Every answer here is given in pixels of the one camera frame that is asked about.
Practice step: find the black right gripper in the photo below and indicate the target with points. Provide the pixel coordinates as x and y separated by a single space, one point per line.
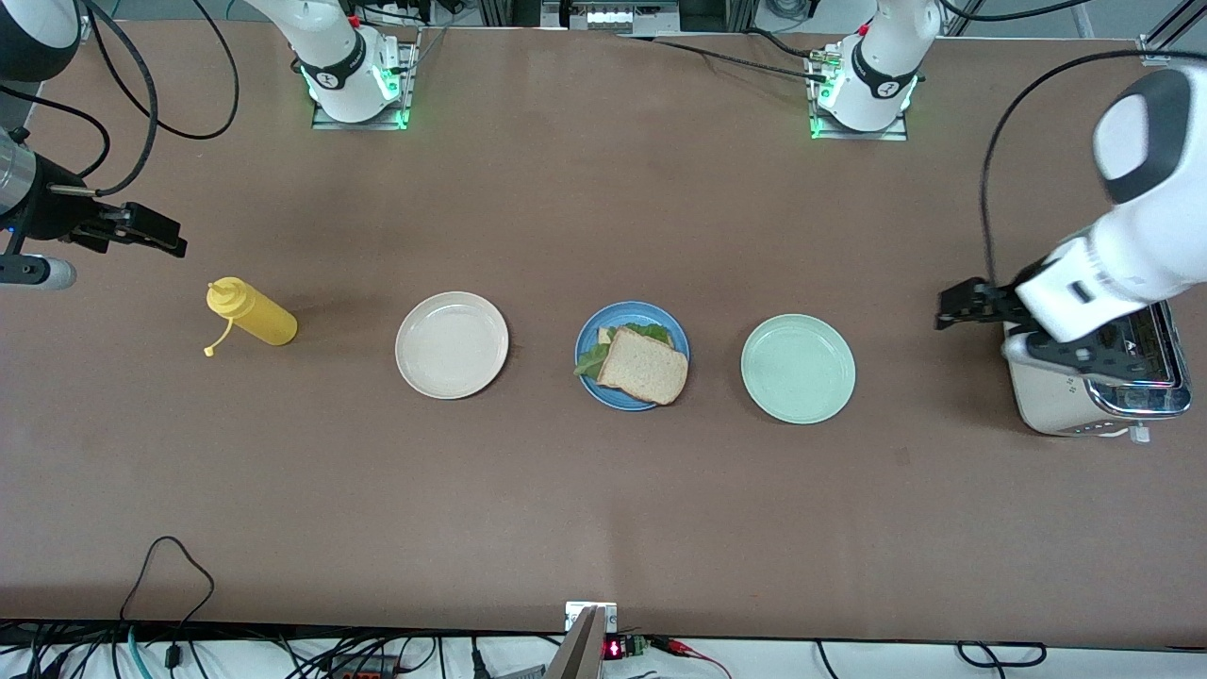
49 209

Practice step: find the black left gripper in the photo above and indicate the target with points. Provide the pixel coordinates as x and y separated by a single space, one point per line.
997 304

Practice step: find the black inline plug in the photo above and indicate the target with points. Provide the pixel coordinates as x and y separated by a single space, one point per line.
173 655

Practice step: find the aluminium table corner bracket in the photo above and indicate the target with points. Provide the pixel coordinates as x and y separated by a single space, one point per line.
1155 47

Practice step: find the white power strip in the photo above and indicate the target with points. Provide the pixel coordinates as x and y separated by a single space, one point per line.
613 17

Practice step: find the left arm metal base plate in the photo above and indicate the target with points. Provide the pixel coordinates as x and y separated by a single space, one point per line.
858 135

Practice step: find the blue round plate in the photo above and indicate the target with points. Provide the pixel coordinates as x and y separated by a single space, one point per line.
627 309

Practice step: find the green lettuce leaf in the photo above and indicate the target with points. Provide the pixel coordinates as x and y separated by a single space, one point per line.
586 360

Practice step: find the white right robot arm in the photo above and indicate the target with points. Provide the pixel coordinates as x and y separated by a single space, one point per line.
330 57

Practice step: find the yellow squeeze bottle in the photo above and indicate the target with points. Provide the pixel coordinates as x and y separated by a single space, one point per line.
264 322

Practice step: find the beige round plate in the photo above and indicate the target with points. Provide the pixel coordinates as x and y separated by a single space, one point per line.
453 344

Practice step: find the grey metal camera mount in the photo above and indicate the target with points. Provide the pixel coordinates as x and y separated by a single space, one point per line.
585 651

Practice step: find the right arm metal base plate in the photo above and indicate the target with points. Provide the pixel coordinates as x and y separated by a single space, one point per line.
358 124

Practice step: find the light green round plate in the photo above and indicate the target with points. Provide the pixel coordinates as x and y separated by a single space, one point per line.
798 370

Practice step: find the cream and chrome toaster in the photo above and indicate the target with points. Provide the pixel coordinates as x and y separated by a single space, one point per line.
1056 396

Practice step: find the small red-lit circuit board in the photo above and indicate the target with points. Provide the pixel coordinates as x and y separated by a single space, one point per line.
615 648

